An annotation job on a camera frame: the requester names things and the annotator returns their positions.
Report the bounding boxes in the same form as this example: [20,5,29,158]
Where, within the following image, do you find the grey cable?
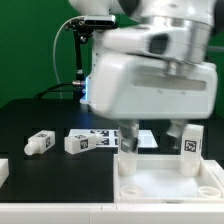
[52,15,84,100]

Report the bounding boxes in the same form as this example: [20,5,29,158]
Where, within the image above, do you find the white square tabletop tray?
[113,155,224,204]

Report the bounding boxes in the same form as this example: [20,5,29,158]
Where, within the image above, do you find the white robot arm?
[69,0,224,153]

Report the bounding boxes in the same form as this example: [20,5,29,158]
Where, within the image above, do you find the white left barrier block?
[0,159,9,188]

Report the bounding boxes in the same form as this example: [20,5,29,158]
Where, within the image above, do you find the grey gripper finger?
[118,120,139,153]

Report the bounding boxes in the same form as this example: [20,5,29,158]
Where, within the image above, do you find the black cables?
[32,79,86,101]

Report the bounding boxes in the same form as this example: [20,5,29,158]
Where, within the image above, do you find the white front barrier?
[0,203,224,224]

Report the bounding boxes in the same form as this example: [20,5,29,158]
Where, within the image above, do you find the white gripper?
[89,26,218,150]

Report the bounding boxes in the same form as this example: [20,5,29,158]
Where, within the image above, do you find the white marker sheet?
[69,129,158,148]

